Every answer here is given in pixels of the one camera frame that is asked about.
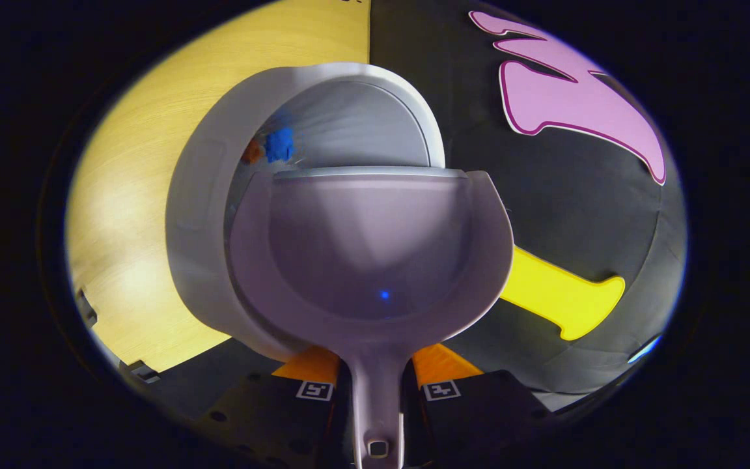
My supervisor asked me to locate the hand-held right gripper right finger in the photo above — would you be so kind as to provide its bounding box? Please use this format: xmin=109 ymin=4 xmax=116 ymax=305
xmin=404 ymin=343 xmax=551 ymax=469

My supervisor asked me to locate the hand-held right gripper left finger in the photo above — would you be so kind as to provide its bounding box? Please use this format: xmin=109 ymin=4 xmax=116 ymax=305
xmin=193 ymin=345 xmax=353 ymax=469

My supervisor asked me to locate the pink dustpan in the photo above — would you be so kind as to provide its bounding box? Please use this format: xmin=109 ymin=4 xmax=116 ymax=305
xmin=229 ymin=166 xmax=514 ymax=469

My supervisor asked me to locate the white ribbed garbage bin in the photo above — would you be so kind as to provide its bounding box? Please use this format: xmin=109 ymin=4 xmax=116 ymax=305
xmin=165 ymin=62 xmax=446 ymax=362

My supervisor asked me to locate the blue paper trash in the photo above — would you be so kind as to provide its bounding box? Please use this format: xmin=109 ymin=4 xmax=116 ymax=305
xmin=264 ymin=127 xmax=295 ymax=163

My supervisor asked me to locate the wooden desktop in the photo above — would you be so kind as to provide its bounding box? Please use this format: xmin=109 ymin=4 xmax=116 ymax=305
xmin=66 ymin=0 xmax=370 ymax=373

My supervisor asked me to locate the black desk bracket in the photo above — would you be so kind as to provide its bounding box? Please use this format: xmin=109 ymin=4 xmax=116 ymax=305
xmin=129 ymin=362 xmax=162 ymax=385
xmin=76 ymin=289 xmax=98 ymax=328

